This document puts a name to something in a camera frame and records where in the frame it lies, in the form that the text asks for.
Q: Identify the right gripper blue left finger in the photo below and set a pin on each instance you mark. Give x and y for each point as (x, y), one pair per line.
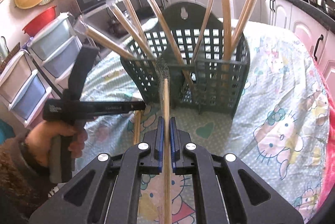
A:
(159, 144)

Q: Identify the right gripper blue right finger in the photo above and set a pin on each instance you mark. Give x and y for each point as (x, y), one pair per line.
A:
(174, 144)

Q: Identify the wooden chopsticks pair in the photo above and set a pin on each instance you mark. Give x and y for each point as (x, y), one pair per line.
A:
(244, 17)
(170, 38)
(135, 19)
(87, 30)
(164, 92)
(203, 27)
(129, 27)
(227, 37)

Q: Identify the dark green plastic utensil basket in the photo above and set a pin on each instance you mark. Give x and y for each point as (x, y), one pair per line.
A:
(206, 83)

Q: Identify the person's left hand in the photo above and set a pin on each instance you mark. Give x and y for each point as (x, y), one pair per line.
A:
(39, 140)

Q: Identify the plastic drawer unit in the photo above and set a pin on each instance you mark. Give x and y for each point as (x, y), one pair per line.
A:
(40, 70)

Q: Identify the red plastic basin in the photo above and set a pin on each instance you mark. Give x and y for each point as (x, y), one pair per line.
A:
(40, 21)

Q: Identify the hello kitty patterned tablecloth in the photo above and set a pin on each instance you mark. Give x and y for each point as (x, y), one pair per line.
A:
(280, 128)

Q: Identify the pink towel under cloth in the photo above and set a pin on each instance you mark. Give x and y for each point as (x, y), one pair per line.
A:
(328, 176)

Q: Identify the steel pot on counter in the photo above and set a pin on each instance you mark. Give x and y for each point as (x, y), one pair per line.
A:
(328, 7)

